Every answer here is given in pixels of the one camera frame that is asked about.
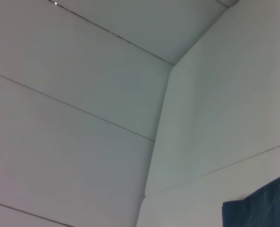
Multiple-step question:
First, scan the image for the teal blue shirt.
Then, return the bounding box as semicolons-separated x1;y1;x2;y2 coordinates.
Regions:
222;169;280;227

